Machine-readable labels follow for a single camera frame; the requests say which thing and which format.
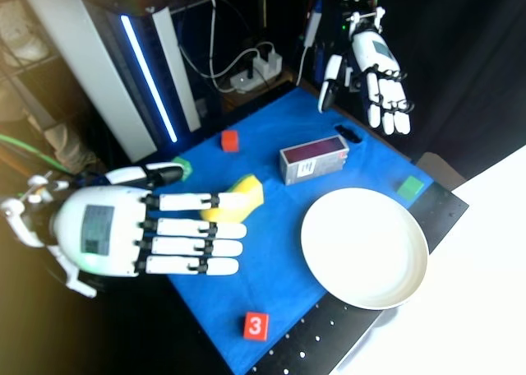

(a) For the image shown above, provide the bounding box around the red block with number three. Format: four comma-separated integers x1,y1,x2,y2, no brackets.
242,311,270,342

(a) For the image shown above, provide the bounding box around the silver box with red top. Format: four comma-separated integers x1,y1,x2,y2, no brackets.
279,135,350,186

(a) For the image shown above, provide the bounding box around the green block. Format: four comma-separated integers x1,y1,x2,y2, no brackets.
171,156,194,183
396,175,425,200

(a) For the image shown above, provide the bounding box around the blue cloth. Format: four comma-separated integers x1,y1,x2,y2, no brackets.
154,87,436,375

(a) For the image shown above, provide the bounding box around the plain red block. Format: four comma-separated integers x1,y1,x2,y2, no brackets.
220,130,240,153

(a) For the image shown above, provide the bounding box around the yellow green sponge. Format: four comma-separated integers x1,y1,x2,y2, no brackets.
200,174,265,224

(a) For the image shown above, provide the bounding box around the metal wire shelf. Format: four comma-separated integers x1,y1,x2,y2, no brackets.
0,0,62,117

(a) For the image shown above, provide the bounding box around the white adapter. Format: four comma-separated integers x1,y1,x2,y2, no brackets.
302,8,325,47

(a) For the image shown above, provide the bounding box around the white power strip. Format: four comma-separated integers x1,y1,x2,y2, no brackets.
228,53,284,95

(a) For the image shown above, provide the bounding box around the white cable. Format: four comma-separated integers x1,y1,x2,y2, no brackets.
206,0,219,82
177,40,277,81

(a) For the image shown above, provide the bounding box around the round white plate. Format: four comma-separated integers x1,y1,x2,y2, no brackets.
300,187,431,311

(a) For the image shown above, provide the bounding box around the white black computer tower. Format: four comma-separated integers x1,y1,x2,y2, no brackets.
16,0,202,164

